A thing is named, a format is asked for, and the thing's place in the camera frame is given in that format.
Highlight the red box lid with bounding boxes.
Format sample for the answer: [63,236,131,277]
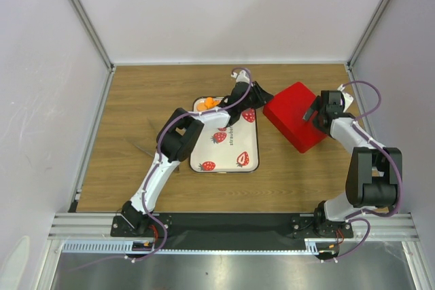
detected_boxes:
[263,81,327,153]

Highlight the cable duct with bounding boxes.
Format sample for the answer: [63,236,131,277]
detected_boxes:
[63,238,155,255]
[304,238,358,255]

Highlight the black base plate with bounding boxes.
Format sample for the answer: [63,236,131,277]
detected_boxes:
[111,212,354,251]

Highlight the waffle cookie top left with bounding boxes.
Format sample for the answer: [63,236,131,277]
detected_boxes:
[196,103,207,111]

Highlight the right cable duct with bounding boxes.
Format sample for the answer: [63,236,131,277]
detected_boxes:
[304,238,358,255]

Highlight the left cable duct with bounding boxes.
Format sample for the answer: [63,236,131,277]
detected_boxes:
[63,238,155,255]

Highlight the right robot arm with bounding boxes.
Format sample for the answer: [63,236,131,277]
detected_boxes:
[303,90,402,237]

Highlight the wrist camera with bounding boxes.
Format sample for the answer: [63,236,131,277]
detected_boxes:
[231,69,251,84]
[337,85,354,111]

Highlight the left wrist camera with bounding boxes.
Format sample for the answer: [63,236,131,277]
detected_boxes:
[231,69,251,84]

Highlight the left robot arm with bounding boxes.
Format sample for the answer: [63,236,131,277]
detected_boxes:
[121,81,274,236]

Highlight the metal serving tongs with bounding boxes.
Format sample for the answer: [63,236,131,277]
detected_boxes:
[124,118,158,158]

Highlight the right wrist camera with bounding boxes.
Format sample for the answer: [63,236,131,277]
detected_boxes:
[337,85,354,111]

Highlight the white strawberry tray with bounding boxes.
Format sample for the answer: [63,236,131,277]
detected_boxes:
[190,109,260,173]

